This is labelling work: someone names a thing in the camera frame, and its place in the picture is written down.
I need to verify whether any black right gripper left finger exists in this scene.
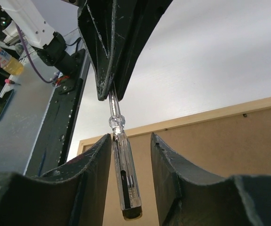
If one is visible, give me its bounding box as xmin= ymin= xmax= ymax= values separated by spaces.
xmin=0 ymin=134 xmax=112 ymax=226

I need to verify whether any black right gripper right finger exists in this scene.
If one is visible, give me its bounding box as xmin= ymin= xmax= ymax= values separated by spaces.
xmin=151 ymin=134 xmax=271 ymax=226

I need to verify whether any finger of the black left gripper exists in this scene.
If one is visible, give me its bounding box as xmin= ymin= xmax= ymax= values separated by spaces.
xmin=114 ymin=0 xmax=172 ymax=100
xmin=78 ymin=0 xmax=117 ymax=101

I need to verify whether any clear handled screwdriver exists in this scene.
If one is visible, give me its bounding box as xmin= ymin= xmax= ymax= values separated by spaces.
xmin=108 ymin=89 xmax=142 ymax=221

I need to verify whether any wooden picture frame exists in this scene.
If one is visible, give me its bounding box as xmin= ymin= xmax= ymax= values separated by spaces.
xmin=78 ymin=93 xmax=271 ymax=226

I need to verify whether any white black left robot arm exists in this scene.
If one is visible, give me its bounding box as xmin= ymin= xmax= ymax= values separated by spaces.
xmin=0 ymin=0 xmax=171 ymax=101

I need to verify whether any plastic drink bottle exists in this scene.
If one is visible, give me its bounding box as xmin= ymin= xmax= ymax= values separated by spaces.
xmin=0 ymin=47 xmax=24 ymax=75

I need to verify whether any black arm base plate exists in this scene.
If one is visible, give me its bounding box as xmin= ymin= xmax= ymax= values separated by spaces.
xmin=24 ymin=48 xmax=89 ymax=177

